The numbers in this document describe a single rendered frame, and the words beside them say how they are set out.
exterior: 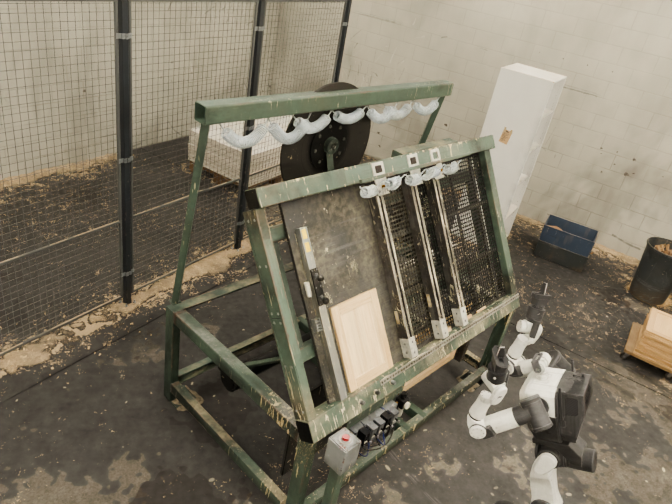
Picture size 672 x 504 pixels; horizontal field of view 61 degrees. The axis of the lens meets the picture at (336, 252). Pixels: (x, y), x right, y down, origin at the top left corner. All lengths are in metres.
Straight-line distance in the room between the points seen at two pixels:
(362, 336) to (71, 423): 2.04
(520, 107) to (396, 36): 2.71
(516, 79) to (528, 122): 0.47
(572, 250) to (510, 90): 2.05
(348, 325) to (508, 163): 4.04
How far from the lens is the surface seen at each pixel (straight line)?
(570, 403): 2.94
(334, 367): 3.07
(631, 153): 7.95
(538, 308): 3.19
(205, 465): 3.93
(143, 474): 3.91
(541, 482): 3.33
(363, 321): 3.25
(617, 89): 7.85
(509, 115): 6.69
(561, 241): 7.26
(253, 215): 2.78
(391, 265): 3.35
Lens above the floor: 3.07
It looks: 30 degrees down
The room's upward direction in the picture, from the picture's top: 11 degrees clockwise
